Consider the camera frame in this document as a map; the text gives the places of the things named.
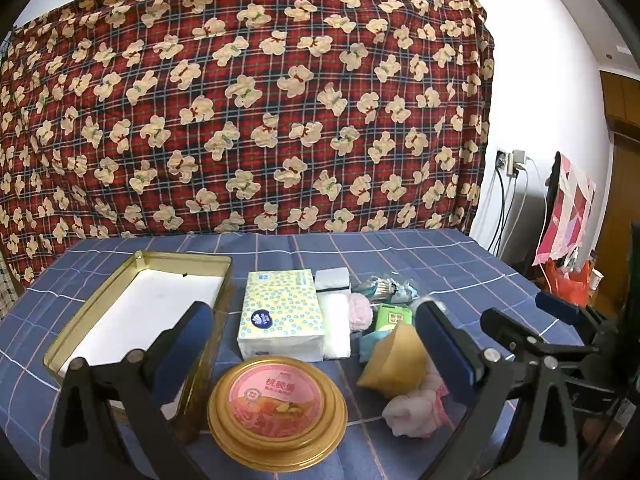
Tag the red plaid bear-print blanket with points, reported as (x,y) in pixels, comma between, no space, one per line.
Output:
(250,110)

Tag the black chair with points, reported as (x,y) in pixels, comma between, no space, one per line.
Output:
(552,175)

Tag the teal cloth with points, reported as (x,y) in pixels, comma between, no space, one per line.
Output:
(370,345)

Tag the white gauze roll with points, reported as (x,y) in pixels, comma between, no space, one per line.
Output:
(334,325)

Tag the pink plastic bag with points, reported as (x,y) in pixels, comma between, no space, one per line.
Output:
(567,210)

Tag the wooden door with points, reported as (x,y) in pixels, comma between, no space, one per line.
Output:
(622,185)

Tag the white sponge block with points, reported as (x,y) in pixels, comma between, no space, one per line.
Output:
(332,277)

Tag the cotton swab bag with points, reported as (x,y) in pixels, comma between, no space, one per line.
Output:
(382,287)

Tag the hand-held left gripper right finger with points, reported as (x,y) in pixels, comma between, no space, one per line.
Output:
(440,345)

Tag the pink and white cloth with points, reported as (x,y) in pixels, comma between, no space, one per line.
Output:
(415,410)

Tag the blue plaid bed sheet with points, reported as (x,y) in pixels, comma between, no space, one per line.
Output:
(425,260)

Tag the yellow dotted tissue pack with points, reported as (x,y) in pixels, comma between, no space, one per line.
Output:
(280,310)

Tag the orange plastic bag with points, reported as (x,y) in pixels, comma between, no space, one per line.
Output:
(567,282)

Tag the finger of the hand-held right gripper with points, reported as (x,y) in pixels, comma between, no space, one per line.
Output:
(510,330)
(560,305)

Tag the white paper cup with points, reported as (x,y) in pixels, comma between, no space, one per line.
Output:
(596,280)

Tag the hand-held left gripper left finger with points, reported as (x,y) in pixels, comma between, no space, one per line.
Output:
(187,345)

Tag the wall socket with chargers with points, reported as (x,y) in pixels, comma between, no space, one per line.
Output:
(517,162)

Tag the gold rectangular tin box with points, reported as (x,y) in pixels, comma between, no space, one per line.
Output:
(150,290)

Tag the green tissue pack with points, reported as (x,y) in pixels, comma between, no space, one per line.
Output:
(392,317)

